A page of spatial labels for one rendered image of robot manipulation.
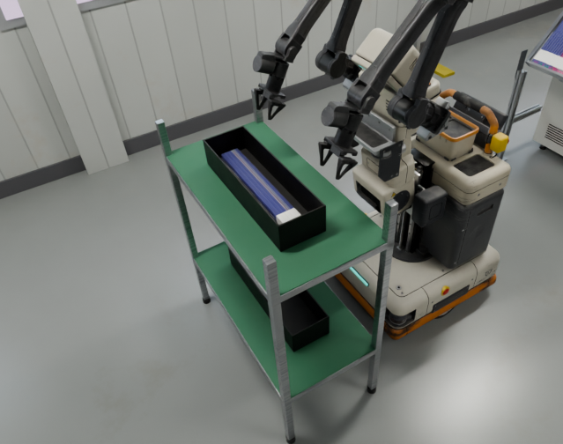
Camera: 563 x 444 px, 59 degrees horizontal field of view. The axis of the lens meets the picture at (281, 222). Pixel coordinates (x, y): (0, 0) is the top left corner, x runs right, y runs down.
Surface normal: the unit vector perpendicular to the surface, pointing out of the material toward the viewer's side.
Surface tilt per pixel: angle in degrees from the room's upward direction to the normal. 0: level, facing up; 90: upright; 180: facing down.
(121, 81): 90
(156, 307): 0
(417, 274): 0
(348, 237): 0
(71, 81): 90
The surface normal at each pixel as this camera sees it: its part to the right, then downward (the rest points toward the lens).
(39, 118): 0.48, 0.57
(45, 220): -0.07, -0.73
